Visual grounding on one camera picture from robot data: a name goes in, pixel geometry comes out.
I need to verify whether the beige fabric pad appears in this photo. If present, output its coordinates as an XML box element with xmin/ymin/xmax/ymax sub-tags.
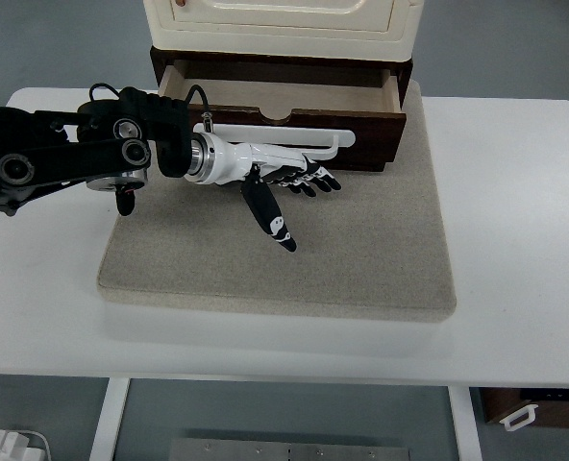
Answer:
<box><xmin>97</xmin><ymin>84</ymin><xmax>457</xmax><ymax>323</ymax></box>

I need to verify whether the brown wooden drawer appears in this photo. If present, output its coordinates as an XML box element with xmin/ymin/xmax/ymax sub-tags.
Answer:
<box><xmin>158</xmin><ymin>61</ymin><xmax>407</xmax><ymax>172</ymax></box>

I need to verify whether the white drawer handle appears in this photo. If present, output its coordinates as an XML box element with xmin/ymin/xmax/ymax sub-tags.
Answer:
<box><xmin>211</xmin><ymin>124</ymin><xmax>356</xmax><ymax>160</ymax></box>

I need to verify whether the dark brown cabinet base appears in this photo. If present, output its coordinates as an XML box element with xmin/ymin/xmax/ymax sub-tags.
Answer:
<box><xmin>150</xmin><ymin>46</ymin><xmax>413</xmax><ymax>104</ymax></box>

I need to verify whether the cream upper cabinet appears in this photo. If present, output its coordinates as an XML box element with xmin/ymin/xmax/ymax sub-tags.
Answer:
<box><xmin>144</xmin><ymin>0</ymin><xmax>424</xmax><ymax>62</ymax></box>

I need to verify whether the brown box with white handle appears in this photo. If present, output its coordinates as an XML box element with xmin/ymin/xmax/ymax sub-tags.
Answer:
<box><xmin>480</xmin><ymin>387</ymin><xmax>569</xmax><ymax>431</ymax></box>

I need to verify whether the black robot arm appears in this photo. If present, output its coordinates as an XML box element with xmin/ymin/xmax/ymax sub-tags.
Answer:
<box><xmin>0</xmin><ymin>85</ymin><xmax>206</xmax><ymax>216</ymax></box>

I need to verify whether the white table leg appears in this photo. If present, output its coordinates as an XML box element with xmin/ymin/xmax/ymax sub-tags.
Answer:
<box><xmin>448</xmin><ymin>386</ymin><xmax>482</xmax><ymax>461</ymax></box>
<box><xmin>88</xmin><ymin>377</ymin><xmax>131</xmax><ymax>461</ymax></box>

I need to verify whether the white left table leg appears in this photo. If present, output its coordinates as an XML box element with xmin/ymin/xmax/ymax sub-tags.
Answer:
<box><xmin>88</xmin><ymin>377</ymin><xmax>131</xmax><ymax>461</ymax></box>

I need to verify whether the white right table leg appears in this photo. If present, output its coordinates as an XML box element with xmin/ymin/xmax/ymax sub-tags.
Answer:
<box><xmin>448</xmin><ymin>386</ymin><xmax>482</xmax><ymax>461</ymax></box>

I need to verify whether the white power adapter with cable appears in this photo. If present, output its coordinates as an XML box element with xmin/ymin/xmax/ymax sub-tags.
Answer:
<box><xmin>0</xmin><ymin>429</ymin><xmax>52</xmax><ymax>461</ymax></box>

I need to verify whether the black white robotic hand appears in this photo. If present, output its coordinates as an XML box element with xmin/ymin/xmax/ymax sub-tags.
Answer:
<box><xmin>185</xmin><ymin>133</ymin><xmax>341</xmax><ymax>252</ymax></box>

